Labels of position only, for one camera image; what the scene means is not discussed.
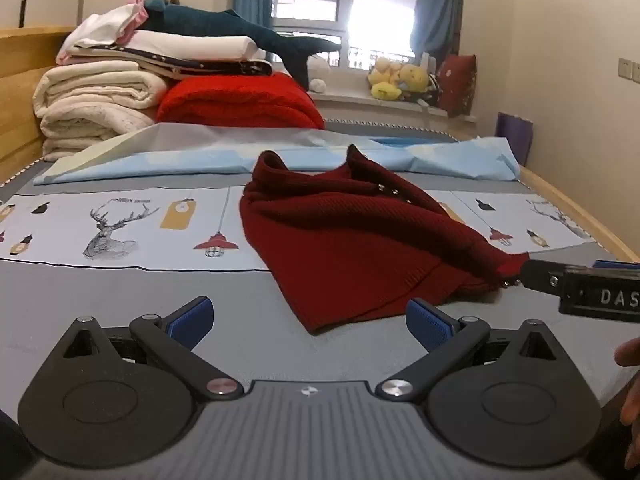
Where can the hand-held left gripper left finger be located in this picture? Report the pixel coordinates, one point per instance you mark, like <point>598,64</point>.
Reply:
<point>192,320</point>

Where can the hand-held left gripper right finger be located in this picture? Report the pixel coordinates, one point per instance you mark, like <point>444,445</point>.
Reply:
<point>427,322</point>

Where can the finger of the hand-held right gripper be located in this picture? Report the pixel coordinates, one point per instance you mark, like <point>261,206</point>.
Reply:
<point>540,280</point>

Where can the dark red knit sweater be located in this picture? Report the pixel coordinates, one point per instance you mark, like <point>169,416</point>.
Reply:
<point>350,245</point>

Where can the person's right hand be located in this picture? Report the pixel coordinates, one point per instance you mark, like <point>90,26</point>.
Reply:
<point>631,352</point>

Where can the purple bag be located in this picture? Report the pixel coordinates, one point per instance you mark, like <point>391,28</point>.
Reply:
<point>515,132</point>

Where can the light blue sheet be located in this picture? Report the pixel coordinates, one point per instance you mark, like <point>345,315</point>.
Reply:
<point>200,152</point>

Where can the red cushion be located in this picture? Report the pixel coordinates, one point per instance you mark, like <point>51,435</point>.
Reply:
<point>457,85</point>

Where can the folded red blanket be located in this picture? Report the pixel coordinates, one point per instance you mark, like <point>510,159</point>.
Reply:
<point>240,102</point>

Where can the yellow duck plush toy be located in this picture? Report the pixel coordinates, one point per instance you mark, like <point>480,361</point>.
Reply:
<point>385,87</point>

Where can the folded cream quilt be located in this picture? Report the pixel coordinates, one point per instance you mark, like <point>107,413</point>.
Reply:
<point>90,100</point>

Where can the white folded bedding stack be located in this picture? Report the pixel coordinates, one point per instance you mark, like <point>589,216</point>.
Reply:
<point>200,65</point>

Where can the white patterned bed sheet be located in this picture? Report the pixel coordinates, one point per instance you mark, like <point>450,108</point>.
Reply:
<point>20,110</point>

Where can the folded white blanket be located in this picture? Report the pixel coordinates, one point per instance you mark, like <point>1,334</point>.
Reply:
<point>200,45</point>

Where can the white plush toy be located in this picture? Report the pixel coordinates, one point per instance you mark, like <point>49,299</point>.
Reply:
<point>317,70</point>

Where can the teal shark plush toy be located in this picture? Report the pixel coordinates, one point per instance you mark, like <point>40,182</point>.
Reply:
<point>215,22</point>

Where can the pink and white cloth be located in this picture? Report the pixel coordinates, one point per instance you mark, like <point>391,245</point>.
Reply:
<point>110,25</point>

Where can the window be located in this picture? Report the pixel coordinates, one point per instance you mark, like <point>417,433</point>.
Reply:
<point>345,10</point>

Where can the wall switch panel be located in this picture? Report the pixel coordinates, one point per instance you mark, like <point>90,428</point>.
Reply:
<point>625,67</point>

